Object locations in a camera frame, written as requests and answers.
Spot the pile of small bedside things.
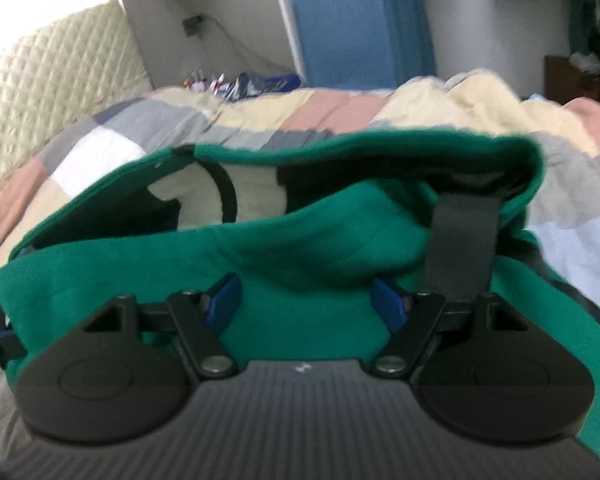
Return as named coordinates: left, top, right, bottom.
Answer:
left=182, top=71, right=301, bottom=101

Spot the black charger cable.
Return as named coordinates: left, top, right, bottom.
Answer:
left=202, top=15, right=292, bottom=75

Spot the blue padded board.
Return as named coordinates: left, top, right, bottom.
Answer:
left=292, top=0, right=398, bottom=91

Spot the white cloth bundle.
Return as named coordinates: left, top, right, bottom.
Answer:
left=569, top=50, right=600, bottom=75

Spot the cream quilted headboard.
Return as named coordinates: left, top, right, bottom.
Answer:
left=0, top=0, right=153, bottom=192

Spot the patchwork blanket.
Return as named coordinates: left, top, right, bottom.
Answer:
left=0, top=85, right=600, bottom=461

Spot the dark wooden nightstand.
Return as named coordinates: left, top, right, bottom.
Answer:
left=545, top=55, right=600, bottom=107

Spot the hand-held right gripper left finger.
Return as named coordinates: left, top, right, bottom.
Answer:
left=82, top=274, right=242, bottom=377

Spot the green hoodie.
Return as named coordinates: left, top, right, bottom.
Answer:
left=0, top=130, right=600, bottom=461

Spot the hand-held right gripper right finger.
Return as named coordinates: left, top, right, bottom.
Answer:
left=372, top=278, right=528, bottom=380

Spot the cream fleece blanket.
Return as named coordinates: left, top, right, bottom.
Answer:
left=380, top=71, right=600, bottom=161

